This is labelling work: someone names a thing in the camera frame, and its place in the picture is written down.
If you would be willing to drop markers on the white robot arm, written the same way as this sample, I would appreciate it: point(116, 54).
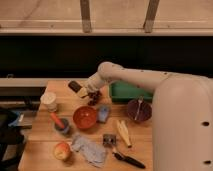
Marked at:
point(182, 114)

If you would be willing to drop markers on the bunch of dark grapes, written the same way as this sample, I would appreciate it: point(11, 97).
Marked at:
point(94, 98)

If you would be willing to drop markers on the green plastic tray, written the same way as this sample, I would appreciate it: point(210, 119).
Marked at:
point(122, 92)

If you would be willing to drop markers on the purple bowl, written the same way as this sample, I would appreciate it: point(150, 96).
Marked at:
point(145, 111)

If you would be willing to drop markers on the red yellow apple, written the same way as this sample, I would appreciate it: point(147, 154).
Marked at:
point(62, 151)

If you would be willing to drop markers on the metal fork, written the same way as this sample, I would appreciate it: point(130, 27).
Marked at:
point(140, 101)

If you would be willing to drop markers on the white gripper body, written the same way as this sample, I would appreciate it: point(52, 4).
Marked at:
point(94, 83)

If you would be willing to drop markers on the red bowl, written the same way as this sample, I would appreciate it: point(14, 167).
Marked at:
point(85, 117)

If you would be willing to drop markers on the black chair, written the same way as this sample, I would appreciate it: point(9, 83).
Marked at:
point(9, 135)

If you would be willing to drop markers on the light blue cloth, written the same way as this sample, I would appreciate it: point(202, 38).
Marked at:
point(93, 153)

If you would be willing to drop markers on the black eraser block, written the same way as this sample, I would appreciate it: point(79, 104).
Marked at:
point(75, 86)

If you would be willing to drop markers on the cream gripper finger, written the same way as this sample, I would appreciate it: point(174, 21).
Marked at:
point(82, 93)

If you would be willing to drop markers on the orange carrot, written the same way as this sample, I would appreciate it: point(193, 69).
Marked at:
point(57, 121)

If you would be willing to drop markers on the small grey cup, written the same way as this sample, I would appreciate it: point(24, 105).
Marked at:
point(66, 128)

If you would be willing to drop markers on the blue sponge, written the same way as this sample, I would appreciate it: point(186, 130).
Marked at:
point(103, 113)

